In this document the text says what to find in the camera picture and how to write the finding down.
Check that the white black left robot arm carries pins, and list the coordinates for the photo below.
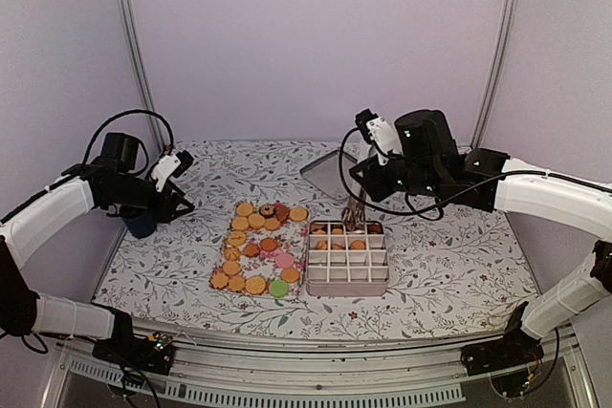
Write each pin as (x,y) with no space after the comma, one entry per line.
(142,197)

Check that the aluminium left corner post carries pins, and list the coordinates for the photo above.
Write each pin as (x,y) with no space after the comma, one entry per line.
(128,21)

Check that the green round cookie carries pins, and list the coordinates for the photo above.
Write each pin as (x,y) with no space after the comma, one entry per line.
(278,288)

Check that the dotted tan sandwich cookie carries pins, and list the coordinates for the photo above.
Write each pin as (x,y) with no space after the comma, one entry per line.
(256,285)

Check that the aluminium corner post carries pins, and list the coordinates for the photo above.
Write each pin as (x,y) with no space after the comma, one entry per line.
(128,21)
(502,41)

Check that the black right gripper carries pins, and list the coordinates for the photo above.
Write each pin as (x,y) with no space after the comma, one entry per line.
(373,185)

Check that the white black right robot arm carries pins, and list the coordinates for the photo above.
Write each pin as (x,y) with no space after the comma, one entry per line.
(416,155)

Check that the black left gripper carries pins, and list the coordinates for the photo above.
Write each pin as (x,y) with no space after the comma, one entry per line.
(163,211)

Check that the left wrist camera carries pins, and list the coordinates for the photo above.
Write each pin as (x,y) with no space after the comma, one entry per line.
(170,165)

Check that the chocolate sprinkled donut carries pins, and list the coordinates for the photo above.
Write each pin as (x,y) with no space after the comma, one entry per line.
(267,210)

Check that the aluminium front rail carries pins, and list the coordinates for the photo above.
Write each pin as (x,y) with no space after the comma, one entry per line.
(214,369)

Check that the dark blue cup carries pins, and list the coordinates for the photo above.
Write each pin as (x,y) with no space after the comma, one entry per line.
(140,222)

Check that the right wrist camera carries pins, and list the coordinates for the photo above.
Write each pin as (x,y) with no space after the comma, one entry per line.
(378,138)

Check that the aluminium right corner post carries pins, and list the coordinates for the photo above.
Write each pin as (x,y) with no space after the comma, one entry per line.
(502,41)

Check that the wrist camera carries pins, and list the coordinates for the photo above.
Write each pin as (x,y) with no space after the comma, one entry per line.
(170,165)
(378,138)

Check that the silver metal tin lid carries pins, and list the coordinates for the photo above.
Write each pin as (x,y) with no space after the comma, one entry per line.
(323,174)

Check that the pink divided cookie tin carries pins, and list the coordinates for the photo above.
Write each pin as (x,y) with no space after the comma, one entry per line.
(345,263)

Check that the floral cookie tray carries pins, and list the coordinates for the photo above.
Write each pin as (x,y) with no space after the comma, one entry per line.
(252,242)

